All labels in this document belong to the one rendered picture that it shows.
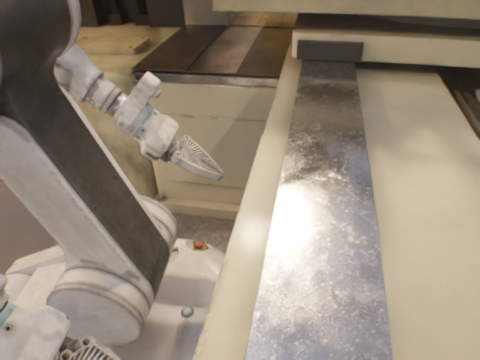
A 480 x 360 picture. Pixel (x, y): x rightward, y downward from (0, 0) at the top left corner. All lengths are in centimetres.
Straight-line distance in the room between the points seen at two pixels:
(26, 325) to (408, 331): 39
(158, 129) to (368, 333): 52
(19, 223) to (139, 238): 125
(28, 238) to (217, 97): 98
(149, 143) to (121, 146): 83
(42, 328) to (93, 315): 16
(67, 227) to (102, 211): 5
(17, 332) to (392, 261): 42
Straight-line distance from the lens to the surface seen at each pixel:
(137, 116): 72
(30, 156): 50
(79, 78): 73
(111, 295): 57
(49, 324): 46
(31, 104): 52
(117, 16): 208
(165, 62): 139
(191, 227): 153
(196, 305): 92
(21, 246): 171
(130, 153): 154
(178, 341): 88
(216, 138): 135
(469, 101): 101
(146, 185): 162
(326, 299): 39
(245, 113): 128
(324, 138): 63
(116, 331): 63
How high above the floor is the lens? 105
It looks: 37 degrees down
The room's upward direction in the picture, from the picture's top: 2 degrees counter-clockwise
